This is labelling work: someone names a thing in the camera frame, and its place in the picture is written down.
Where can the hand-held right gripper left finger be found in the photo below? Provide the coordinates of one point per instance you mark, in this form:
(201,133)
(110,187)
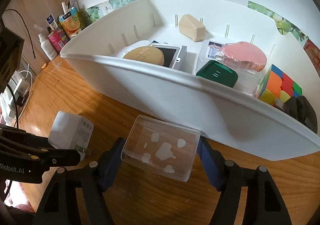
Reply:
(110,170)

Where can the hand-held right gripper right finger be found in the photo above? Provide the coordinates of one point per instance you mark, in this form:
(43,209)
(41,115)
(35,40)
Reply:
(211,167)

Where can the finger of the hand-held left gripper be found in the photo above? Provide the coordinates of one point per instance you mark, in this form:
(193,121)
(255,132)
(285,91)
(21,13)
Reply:
(25,138)
(62,157)

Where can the white power adapter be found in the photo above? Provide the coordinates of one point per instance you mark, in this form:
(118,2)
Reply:
(70,130)

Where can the clear box with white spots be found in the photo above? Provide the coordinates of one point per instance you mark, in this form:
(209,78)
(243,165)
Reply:
(160,147)

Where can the white plastic bin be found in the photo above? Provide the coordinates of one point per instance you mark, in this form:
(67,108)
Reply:
(175,97)

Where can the dark green charger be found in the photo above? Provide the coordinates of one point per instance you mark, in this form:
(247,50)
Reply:
(217,74)

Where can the colourful puzzle cube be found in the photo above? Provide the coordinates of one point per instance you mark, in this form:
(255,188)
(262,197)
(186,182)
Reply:
(275,85)

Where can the black plug adapter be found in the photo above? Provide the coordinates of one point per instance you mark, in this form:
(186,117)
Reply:
(300,110)

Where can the clear card box blue label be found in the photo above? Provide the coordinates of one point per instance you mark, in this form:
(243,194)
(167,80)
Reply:
(210,51)

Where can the white handheld screen device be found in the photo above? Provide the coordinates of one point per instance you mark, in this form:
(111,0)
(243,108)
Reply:
(172,57)

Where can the gold round compact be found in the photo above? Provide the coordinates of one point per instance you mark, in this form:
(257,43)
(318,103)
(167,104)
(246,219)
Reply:
(145,56)

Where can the beige wedge-shaped box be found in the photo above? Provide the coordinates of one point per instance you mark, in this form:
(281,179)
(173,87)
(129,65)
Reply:
(191,27)

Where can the white power strip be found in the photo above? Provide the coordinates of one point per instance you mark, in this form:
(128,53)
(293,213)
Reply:
(21,85)

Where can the white spray bottle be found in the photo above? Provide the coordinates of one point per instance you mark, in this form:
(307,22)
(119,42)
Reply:
(48,49)

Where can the pink can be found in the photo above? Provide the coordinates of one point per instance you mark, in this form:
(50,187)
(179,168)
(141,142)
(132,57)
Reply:
(57,39)

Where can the blue and white tube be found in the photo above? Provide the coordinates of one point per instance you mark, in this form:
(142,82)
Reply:
(52,22)

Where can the brown picture card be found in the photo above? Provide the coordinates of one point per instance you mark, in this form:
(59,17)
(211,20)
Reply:
(312,52)

